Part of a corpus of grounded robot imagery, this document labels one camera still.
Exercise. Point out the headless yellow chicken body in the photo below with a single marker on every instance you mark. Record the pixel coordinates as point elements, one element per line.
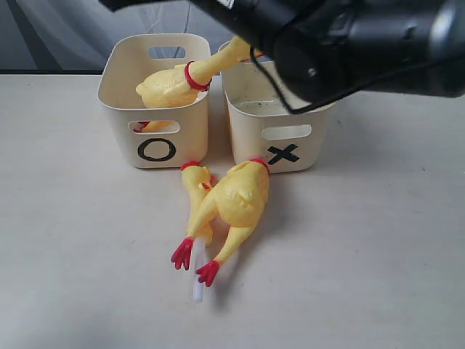
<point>239,199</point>

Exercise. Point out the whole yellow rubber chicken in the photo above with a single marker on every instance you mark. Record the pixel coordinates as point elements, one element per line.
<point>179,86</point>

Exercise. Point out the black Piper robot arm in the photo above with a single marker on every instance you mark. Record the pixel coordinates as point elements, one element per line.
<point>324,51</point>

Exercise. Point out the chicken head with white tube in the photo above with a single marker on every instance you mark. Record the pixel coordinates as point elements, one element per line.
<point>197,180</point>

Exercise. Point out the cream bin marked X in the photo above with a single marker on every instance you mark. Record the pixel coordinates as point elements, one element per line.
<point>261,128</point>

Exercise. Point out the cream bin marked O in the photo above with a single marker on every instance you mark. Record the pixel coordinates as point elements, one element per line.
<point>132,60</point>

